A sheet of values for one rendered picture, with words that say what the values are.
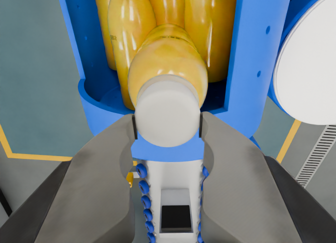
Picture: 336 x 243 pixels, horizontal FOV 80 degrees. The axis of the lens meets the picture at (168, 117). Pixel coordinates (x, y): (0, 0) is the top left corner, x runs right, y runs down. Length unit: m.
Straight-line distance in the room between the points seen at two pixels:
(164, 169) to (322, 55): 0.51
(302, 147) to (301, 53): 1.78
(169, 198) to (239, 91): 0.57
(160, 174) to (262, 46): 0.56
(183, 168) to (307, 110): 0.38
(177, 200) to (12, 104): 1.60
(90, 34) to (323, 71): 0.42
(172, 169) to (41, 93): 1.36
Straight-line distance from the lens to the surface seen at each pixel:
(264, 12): 0.21
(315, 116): 0.53
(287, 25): 0.44
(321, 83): 0.49
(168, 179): 0.72
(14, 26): 1.73
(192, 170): 0.70
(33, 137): 2.12
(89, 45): 0.37
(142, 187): 0.68
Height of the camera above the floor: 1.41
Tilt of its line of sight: 59 degrees down
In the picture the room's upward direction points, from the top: 179 degrees counter-clockwise
